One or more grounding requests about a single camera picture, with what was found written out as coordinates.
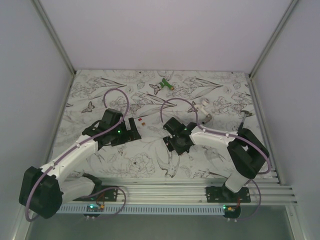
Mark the right controller board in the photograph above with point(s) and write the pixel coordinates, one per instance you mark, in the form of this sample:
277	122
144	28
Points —
232	212

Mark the metal pipe elbow fitting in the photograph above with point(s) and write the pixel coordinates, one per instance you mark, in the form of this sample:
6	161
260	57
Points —
202	108

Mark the clear plastic fuse box cover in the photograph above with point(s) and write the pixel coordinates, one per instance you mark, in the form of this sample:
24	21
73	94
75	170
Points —
212	154

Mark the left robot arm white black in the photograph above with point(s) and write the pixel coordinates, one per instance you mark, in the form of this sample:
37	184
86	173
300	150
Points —
46	188

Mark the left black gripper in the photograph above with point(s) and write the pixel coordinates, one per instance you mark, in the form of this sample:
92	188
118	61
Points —
132	134

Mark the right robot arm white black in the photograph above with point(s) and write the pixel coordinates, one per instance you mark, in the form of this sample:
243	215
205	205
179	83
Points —
248	154

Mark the floral printed table mat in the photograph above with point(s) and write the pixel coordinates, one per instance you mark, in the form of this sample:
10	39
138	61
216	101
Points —
135	92

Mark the controller board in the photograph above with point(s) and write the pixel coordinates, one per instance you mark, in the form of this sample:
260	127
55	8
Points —
93	211
232	212

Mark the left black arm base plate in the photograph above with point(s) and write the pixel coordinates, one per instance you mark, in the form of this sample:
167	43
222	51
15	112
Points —
101	195

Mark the white slotted cable duct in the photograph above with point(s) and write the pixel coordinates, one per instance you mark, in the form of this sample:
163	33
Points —
148	209

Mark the aluminium rail frame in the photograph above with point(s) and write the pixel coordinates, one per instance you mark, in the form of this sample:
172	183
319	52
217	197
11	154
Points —
273	42

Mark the black fuse box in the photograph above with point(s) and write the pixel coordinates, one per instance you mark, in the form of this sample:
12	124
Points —
169	142

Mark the small hammer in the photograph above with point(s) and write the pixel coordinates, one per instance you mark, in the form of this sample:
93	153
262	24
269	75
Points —
245	115

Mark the left controller board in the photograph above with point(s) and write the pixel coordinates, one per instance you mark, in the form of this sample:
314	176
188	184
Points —
93	211

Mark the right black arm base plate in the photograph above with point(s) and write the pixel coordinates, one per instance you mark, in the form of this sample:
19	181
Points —
221	194

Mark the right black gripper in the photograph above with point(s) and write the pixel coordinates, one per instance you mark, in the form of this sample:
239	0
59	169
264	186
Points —
180	150

